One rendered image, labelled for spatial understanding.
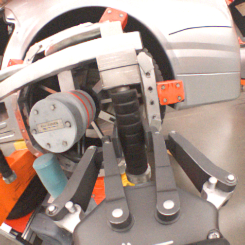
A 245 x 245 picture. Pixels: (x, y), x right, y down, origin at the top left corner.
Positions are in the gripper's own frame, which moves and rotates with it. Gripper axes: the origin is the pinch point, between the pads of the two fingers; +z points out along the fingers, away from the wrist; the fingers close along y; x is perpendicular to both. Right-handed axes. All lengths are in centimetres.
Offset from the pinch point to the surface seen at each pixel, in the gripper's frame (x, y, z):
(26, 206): -49, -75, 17
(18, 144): -11, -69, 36
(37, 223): -42, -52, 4
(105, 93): 3.6, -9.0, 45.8
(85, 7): 47, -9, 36
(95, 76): 13.1, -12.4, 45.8
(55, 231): -43, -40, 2
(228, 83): 1, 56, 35
